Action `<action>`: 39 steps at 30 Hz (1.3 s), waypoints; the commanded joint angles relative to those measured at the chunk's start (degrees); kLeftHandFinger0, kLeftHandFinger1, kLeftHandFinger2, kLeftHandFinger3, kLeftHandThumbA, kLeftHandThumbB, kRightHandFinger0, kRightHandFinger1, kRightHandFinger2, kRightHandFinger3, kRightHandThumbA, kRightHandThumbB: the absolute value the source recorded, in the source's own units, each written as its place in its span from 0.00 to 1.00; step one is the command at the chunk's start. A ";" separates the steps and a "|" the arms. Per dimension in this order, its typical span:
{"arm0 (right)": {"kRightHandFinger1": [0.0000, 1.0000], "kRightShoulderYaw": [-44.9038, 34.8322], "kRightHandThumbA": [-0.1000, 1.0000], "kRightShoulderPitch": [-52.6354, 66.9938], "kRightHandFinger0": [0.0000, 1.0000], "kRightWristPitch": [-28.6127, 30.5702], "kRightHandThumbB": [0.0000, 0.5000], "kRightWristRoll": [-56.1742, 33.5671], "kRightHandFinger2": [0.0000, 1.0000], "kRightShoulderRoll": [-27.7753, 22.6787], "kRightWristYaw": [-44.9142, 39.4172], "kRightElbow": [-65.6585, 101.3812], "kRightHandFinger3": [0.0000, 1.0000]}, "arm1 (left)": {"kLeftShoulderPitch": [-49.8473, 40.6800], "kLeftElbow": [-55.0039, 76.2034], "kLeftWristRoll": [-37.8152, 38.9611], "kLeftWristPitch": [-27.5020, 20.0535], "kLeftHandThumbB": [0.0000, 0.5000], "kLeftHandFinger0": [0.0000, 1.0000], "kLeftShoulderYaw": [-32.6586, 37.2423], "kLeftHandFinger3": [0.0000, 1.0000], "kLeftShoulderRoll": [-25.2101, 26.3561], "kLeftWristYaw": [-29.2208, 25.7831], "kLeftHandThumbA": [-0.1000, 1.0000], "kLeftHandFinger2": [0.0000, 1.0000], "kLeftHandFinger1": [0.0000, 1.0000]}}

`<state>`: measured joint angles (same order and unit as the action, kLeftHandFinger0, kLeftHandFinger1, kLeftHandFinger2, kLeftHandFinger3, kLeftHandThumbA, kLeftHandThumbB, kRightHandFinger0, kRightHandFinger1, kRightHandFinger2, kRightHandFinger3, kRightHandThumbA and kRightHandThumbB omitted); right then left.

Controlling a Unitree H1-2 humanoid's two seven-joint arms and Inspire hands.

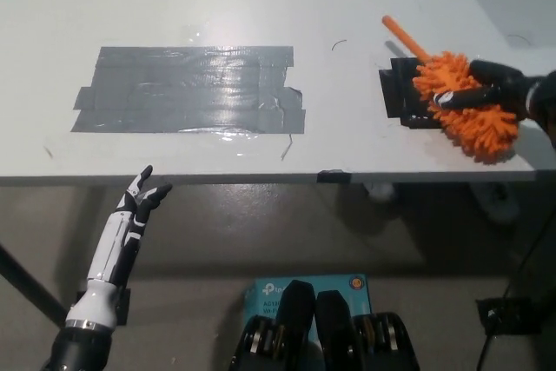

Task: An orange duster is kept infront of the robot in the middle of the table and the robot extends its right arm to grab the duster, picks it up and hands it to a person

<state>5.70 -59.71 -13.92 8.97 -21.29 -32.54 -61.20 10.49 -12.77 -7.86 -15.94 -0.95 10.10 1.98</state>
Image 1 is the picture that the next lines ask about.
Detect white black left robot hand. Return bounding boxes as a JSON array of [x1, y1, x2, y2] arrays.
[[64, 164, 174, 329]]

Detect black robot body blocks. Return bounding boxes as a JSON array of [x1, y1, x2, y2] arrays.
[[228, 279, 420, 371]]

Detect teal router box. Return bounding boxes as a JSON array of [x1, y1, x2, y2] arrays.
[[242, 274, 372, 346]]

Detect orange microfiber duster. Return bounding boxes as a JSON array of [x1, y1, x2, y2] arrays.
[[381, 16, 520, 167]]

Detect white object under table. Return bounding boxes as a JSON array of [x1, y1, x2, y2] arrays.
[[363, 182, 395, 203]]

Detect black cable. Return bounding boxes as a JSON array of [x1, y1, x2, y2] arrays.
[[474, 209, 556, 371]]

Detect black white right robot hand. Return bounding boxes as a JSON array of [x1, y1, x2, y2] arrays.
[[432, 58, 538, 120]]

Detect black table leg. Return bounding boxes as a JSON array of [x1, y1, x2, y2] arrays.
[[0, 242, 71, 334]]

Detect grey duct tape patch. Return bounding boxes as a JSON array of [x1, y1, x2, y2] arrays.
[[69, 45, 307, 135]]

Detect black tape patch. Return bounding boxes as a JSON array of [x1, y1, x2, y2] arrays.
[[378, 56, 445, 131]]

